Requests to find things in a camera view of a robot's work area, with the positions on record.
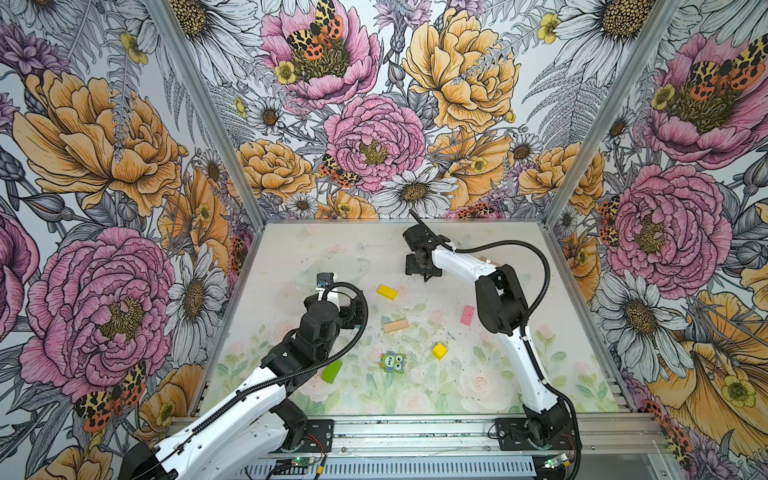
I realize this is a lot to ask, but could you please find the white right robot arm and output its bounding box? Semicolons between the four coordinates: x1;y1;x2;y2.
403;209;581;453

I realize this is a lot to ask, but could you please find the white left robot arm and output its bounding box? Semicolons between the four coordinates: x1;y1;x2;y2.
118;282;369;479

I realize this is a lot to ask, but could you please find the yellow rectangular block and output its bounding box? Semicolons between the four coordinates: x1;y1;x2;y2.
377;285;398;301

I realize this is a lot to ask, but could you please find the green rectangular block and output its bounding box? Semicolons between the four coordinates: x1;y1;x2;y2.
321;360;343;384

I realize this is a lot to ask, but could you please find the pink rectangular block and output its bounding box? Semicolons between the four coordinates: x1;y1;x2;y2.
461;305;476;326

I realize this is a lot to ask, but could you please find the yellow cube block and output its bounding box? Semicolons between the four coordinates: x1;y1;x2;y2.
432;343;448;360

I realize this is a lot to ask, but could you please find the green owl toy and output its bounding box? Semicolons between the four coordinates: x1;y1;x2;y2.
379;352;406;373

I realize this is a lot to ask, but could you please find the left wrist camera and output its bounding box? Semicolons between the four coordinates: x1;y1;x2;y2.
316;272;334;291

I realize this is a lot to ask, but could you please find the aluminium rail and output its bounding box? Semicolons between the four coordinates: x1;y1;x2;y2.
308;412;668;457

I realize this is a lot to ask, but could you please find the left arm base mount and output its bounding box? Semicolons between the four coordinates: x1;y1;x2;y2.
280;419;335;454

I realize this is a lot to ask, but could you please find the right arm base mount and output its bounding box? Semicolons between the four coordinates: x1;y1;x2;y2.
487;417;580;452

